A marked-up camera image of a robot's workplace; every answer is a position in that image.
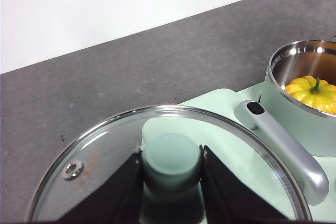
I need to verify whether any mint green breakfast machine base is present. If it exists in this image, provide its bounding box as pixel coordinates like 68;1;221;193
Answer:
236;81;336;190

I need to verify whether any mint green griddle cover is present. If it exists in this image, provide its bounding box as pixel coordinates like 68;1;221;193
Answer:
141;87;336;224

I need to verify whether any silver griddle cover handle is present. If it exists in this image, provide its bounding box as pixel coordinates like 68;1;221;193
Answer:
234;99;330;206

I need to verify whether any mint green pot with handle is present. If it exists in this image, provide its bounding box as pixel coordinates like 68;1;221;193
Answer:
260;40;336;158

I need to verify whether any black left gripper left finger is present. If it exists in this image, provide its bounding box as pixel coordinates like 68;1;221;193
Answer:
56;148;144;224

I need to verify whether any glass lid with green knob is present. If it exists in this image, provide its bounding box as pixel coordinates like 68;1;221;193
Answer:
25;104;313;224

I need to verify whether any yellow toy pumpkin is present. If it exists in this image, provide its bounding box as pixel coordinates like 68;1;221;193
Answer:
284;75;336;116

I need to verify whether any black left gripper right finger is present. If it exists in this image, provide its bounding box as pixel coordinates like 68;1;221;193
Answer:
198;144;290;224

